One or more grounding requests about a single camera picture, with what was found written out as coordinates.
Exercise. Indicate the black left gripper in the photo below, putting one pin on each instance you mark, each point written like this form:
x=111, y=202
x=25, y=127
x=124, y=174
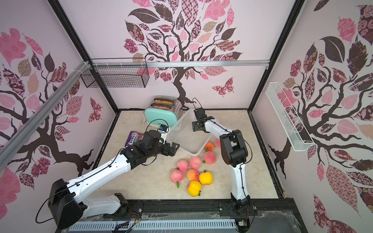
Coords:
x=172, y=151

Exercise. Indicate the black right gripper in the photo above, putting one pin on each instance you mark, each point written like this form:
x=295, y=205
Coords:
x=198, y=124

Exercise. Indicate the pink peach with leaf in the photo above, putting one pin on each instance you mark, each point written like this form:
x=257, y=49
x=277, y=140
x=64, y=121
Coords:
x=176, y=177

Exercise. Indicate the small pink peach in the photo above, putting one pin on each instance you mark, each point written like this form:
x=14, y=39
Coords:
x=217, y=143

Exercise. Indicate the yellow peach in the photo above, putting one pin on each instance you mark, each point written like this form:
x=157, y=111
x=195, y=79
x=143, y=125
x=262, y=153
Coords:
x=206, y=178
x=194, y=188

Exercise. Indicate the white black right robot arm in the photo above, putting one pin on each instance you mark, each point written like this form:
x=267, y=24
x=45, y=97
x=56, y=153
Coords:
x=234, y=151

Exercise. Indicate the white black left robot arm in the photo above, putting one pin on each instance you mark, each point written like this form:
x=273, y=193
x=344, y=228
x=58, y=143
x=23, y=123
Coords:
x=70, y=201

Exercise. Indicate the white plastic basket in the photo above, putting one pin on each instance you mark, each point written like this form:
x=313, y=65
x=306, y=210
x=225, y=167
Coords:
x=182, y=133

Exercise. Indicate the pink peach upper left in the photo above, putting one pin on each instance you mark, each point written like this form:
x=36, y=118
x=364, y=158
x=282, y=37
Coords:
x=182, y=165

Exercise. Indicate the pink peach upper middle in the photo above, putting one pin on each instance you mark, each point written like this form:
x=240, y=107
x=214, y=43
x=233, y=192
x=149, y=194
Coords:
x=195, y=162

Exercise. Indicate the orange red peach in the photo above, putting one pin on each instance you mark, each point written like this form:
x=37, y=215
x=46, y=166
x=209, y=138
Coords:
x=209, y=146

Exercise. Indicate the orange pink peach centre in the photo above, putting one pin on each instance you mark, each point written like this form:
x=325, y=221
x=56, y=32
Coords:
x=192, y=175

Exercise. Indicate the mint green toaster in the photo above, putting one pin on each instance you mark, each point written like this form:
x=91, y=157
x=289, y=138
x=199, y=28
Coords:
x=163, y=109

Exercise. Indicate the purple candy bag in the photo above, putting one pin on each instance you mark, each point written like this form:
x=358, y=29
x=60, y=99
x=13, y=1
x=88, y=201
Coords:
x=133, y=137

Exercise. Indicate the pink peach right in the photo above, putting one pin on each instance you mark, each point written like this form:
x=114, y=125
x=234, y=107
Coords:
x=209, y=158

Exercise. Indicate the yellow peach front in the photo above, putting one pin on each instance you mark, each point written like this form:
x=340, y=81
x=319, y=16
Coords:
x=194, y=188

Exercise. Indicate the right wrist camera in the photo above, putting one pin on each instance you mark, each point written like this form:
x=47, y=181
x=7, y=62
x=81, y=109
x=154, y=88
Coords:
x=200, y=113

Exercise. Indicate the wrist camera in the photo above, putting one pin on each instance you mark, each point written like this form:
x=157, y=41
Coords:
x=163, y=128
x=200, y=113

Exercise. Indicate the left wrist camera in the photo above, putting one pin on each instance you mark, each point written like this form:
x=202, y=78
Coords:
x=163, y=128

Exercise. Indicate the black wire wall basket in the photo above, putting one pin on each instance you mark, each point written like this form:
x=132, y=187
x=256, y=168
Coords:
x=117, y=73

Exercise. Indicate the white slotted cable duct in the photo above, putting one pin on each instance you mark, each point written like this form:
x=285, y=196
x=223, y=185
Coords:
x=152, y=226

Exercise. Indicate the aluminium rail back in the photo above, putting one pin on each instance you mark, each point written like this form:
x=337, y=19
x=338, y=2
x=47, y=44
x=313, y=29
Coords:
x=232, y=63

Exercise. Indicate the aluminium rail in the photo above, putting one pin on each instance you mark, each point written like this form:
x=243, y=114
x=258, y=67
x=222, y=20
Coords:
x=19, y=139
x=232, y=63

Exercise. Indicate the white wire wall shelf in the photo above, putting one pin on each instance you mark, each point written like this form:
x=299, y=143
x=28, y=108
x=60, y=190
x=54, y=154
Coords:
x=282, y=101

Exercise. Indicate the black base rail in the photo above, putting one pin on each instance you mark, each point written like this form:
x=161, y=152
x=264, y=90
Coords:
x=262, y=216

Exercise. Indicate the aluminium rail left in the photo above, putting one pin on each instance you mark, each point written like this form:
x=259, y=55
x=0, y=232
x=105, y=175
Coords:
x=19, y=139

